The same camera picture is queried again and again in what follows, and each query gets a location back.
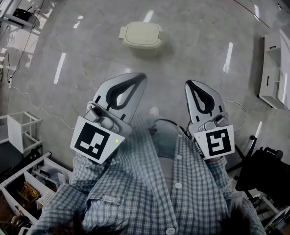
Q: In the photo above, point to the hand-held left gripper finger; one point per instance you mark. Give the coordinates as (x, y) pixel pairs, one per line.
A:
(102, 92)
(135, 101)

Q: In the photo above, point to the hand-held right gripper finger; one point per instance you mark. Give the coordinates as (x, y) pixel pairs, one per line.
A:
(191, 106)
(216, 99)

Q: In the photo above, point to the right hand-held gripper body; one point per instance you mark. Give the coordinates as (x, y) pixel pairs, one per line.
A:
(218, 142)

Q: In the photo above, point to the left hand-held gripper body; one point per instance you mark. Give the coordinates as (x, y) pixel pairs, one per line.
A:
(89, 141)

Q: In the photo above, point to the cream lidded plastic bin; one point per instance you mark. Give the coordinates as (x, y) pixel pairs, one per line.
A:
(141, 34)

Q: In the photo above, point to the person's right forearm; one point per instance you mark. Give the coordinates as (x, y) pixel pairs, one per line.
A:
(218, 177)

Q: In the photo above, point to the person's left forearm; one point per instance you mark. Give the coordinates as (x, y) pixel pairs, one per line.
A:
(91, 175)

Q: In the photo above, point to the white cabinet frame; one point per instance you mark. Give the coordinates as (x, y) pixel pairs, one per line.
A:
(15, 128)

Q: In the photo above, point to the person's white sneaker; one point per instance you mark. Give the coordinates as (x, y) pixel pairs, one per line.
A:
(154, 111)

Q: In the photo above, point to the person's grey jeans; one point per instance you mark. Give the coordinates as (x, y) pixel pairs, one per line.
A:
(164, 136)

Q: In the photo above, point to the black office chair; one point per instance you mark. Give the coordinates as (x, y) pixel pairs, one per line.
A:
(265, 170)

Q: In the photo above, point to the person's grey undershirt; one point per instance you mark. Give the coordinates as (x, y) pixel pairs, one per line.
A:
(165, 170)

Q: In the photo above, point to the white drawer cabinet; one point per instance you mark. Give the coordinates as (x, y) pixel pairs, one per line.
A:
(272, 65)

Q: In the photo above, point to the white metal storage rack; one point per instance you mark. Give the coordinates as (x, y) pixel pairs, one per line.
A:
(25, 169)

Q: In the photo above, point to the white perforated box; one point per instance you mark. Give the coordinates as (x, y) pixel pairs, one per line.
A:
(46, 199)

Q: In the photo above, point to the person's plaid shirt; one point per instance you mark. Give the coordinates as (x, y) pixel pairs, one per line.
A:
(135, 199)

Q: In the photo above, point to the white power strip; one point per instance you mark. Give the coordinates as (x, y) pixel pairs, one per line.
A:
(10, 81)

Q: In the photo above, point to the black bag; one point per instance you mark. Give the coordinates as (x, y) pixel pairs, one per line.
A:
(22, 13)

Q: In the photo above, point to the white table frame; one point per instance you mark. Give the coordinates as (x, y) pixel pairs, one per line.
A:
(17, 21)

